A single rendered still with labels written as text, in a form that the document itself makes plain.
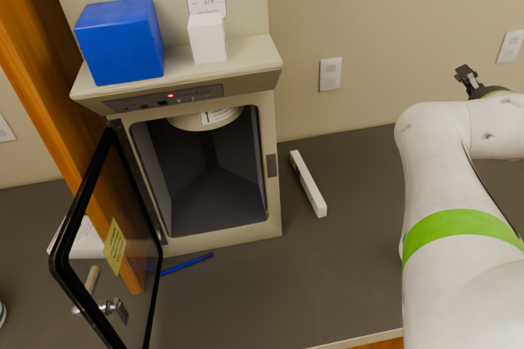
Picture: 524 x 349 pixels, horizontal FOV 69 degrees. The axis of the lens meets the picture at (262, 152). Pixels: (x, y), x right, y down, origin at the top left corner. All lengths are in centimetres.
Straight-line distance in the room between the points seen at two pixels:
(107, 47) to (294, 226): 70
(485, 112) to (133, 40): 54
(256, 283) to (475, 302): 71
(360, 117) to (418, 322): 114
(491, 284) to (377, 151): 102
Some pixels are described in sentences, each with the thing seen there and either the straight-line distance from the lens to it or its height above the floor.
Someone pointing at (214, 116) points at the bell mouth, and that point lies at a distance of 80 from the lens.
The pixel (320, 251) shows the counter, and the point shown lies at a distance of 104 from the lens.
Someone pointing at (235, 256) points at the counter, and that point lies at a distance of 104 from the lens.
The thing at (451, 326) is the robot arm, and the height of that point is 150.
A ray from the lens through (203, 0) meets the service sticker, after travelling 67.
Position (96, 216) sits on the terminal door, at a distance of 67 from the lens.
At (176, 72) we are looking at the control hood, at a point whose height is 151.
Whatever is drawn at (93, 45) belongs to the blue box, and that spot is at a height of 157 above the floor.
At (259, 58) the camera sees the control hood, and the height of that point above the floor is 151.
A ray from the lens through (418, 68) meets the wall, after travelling 142.
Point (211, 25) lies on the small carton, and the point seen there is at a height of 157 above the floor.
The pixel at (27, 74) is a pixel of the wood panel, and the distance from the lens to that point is 66.
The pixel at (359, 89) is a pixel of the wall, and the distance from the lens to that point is 136.
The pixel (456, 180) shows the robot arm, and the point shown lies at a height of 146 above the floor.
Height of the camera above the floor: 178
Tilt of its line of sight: 40 degrees down
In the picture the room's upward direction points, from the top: 5 degrees counter-clockwise
